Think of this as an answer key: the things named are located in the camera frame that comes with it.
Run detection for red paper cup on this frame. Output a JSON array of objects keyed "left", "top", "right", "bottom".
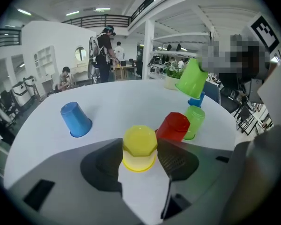
[{"left": 155, "top": 112, "right": 191, "bottom": 142}]

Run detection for black tangled equipment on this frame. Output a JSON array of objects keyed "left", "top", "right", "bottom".
[{"left": 150, "top": 54, "right": 166, "bottom": 67}]

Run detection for black folding chair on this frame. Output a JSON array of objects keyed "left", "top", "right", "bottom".
[{"left": 235, "top": 105, "right": 257, "bottom": 135}]

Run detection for blue paper cup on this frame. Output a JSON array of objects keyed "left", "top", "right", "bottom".
[
  {"left": 188, "top": 91, "right": 206, "bottom": 108},
  {"left": 60, "top": 101, "right": 93, "bottom": 138}
]

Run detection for blue chair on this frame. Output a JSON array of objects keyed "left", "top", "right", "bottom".
[{"left": 203, "top": 81, "right": 222, "bottom": 105}]

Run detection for white wheeled machine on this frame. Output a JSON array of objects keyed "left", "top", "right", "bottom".
[
  {"left": 12, "top": 81, "right": 32, "bottom": 107},
  {"left": 23, "top": 75, "right": 36, "bottom": 96}
]

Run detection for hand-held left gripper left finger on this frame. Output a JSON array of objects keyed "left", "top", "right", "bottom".
[{"left": 7, "top": 138, "right": 144, "bottom": 225}]

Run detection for artificial plant in cream pot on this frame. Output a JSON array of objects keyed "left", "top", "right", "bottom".
[{"left": 163, "top": 61, "right": 186, "bottom": 91}]

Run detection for black office chair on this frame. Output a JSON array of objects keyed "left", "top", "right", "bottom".
[
  {"left": 221, "top": 87, "right": 242, "bottom": 114},
  {"left": 128, "top": 58, "right": 143, "bottom": 77}
]

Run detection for yellow paper cup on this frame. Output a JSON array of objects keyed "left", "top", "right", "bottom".
[{"left": 121, "top": 125, "right": 159, "bottom": 173}]

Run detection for black mezzanine railing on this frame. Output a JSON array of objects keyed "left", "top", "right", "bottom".
[
  {"left": 62, "top": 14, "right": 132, "bottom": 30},
  {"left": 130, "top": 0, "right": 178, "bottom": 21},
  {"left": 0, "top": 28, "right": 22, "bottom": 49}
]

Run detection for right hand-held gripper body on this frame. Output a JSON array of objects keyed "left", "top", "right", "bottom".
[{"left": 231, "top": 12, "right": 281, "bottom": 105}]

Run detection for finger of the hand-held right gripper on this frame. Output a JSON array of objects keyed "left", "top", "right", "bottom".
[{"left": 200, "top": 40, "right": 233, "bottom": 74}]

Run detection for green paper cup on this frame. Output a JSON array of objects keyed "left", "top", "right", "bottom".
[
  {"left": 182, "top": 105, "right": 206, "bottom": 141},
  {"left": 175, "top": 58, "right": 209, "bottom": 100}
]

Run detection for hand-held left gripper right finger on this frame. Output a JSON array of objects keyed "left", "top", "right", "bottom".
[{"left": 156, "top": 138, "right": 236, "bottom": 225}]

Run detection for white dresser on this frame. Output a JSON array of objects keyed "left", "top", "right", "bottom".
[{"left": 70, "top": 64, "right": 89, "bottom": 82}]

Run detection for white open shelf cabinet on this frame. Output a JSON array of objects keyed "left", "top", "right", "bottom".
[{"left": 33, "top": 45, "right": 56, "bottom": 80}]

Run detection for round wooden table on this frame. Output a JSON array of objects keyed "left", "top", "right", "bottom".
[{"left": 112, "top": 64, "right": 133, "bottom": 81}]

